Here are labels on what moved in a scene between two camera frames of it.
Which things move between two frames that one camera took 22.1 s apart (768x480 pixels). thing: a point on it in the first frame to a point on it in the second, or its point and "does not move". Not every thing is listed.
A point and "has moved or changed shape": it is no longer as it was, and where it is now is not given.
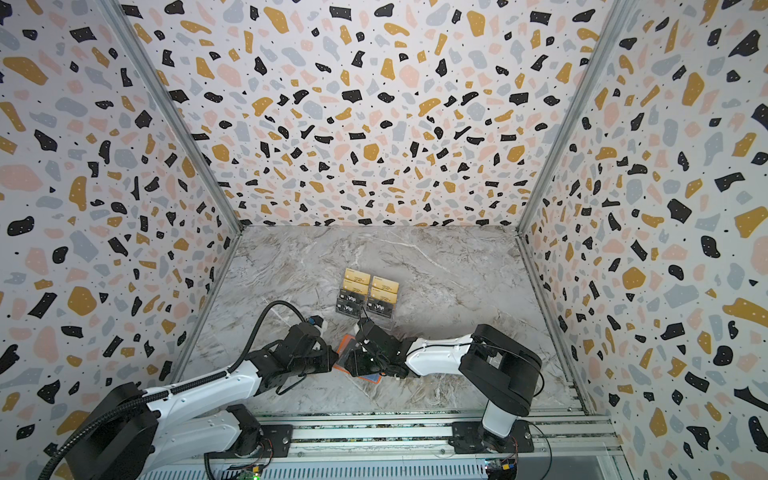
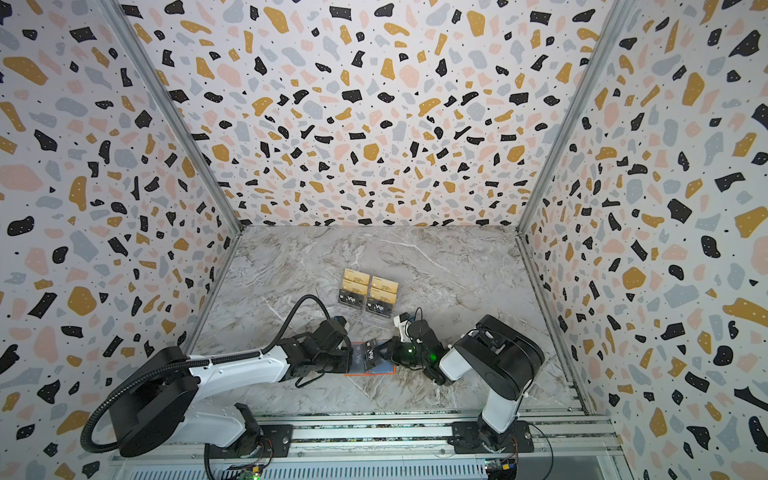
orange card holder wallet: x=343 y=350 has moved or changed shape
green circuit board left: x=254 y=473 does not move
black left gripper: x=331 y=357 to x=348 y=352
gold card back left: x=357 y=276 does not move
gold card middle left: x=355 y=286 does not move
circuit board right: x=501 y=469 does not move
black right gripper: x=365 y=349 to x=395 y=349
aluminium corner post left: x=175 y=111 does not move
